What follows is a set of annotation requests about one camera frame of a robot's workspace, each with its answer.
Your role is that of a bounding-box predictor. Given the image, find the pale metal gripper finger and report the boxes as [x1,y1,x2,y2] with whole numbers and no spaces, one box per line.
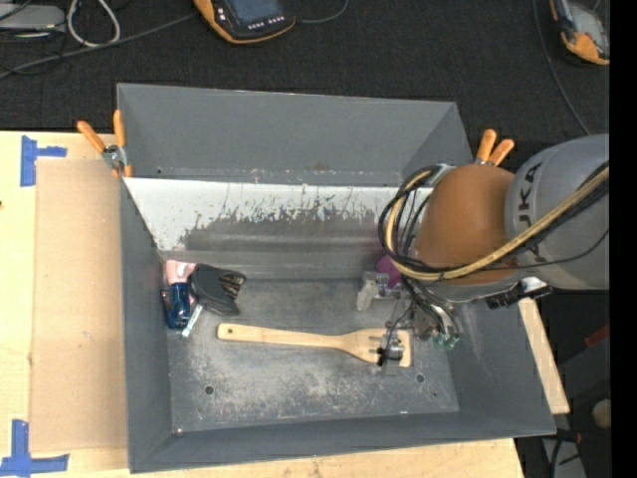
[356,271,391,313]
[376,333,407,373]

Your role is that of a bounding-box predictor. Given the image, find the magenta object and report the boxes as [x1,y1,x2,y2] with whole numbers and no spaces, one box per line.
[376,255,402,290]

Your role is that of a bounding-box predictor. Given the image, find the wooden slotted spatula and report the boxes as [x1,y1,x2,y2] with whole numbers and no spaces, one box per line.
[216,323,414,368]

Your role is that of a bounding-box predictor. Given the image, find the grey metal bin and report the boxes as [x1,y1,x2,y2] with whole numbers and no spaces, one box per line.
[114,83,557,475]

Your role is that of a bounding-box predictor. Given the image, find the black sunglasses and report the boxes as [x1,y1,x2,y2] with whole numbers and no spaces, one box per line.
[187,263,248,318]

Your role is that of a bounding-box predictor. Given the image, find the pale clear stick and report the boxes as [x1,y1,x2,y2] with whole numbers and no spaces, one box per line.
[180,305,205,339]

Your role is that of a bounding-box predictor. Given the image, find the blue shiny toy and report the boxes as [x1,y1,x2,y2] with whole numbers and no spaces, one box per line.
[159,282,193,330]

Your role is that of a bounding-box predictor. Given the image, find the pink soft object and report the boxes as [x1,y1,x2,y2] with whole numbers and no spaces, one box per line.
[165,260,198,286]

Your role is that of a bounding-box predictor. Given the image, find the brown cardboard board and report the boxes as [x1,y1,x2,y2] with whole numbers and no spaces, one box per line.
[28,158,131,455]

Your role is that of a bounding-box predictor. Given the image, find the black cylinder on white bracket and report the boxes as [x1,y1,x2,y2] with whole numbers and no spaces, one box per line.
[485,276,553,311]

